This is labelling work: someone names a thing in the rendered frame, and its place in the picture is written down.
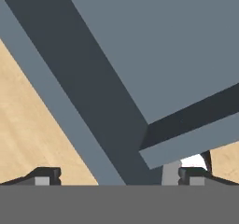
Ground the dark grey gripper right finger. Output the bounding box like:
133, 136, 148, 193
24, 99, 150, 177
177, 166, 239, 187

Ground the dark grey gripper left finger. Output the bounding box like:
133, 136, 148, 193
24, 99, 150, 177
0, 166, 63, 187

